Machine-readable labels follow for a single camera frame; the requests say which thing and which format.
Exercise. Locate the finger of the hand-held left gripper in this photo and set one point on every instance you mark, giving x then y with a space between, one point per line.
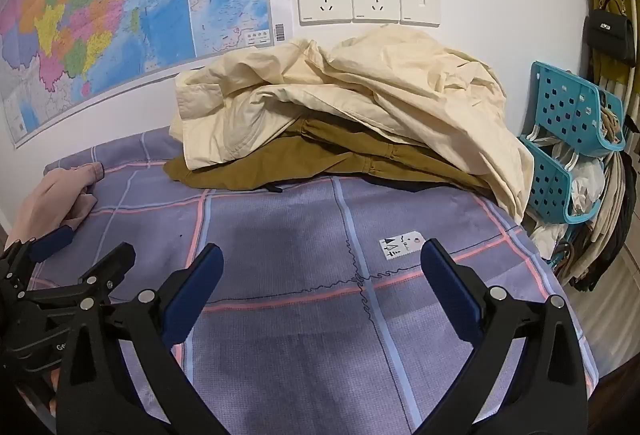
111 261
50 241

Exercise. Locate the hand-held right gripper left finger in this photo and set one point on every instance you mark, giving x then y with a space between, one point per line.
195 295

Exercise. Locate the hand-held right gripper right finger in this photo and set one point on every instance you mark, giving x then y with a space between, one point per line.
450 290

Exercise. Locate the pink garment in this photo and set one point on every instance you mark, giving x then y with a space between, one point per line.
50 195

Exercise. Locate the olive brown jacket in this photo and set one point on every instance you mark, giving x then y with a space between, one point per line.
280 160

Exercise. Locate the cream jacket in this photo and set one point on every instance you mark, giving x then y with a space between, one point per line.
350 80

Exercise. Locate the beige hanging clothes bundle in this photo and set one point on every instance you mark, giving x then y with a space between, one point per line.
605 215

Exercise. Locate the white sheet label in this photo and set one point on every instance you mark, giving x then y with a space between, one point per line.
400 245

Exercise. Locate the purple checked bed sheet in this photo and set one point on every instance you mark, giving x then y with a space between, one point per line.
300 240

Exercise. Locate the teal plastic basket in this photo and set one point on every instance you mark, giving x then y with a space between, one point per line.
575 105
550 185

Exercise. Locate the black handbag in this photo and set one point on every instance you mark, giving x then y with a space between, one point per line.
610 32

